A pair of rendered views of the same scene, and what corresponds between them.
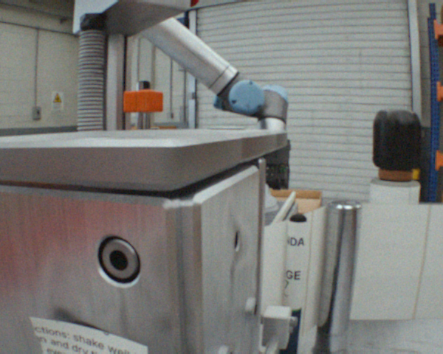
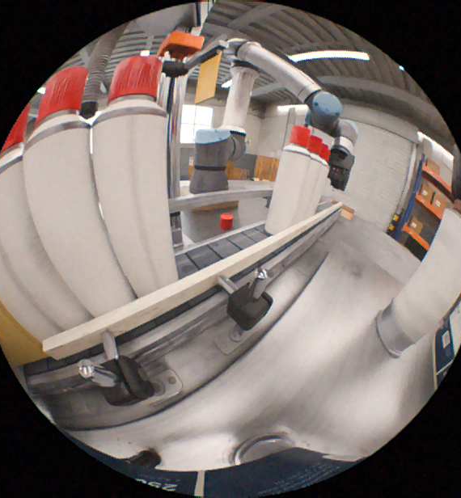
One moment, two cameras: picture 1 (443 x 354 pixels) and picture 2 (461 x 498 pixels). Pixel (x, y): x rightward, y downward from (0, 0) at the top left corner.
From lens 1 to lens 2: 0.44 m
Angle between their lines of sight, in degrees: 38
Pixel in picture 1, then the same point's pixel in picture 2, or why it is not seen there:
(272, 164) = (337, 166)
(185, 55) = (280, 70)
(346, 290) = not seen: outside the picture
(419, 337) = (370, 442)
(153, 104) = (179, 40)
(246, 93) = (327, 100)
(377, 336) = (345, 435)
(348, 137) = (369, 196)
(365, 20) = (392, 146)
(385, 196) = not seen: outside the picture
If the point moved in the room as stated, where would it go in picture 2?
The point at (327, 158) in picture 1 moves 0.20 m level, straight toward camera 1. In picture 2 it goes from (356, 200) to (356, 200)
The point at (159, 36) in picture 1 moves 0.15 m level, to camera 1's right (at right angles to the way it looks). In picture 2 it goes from (260, 60) to (314, 62)
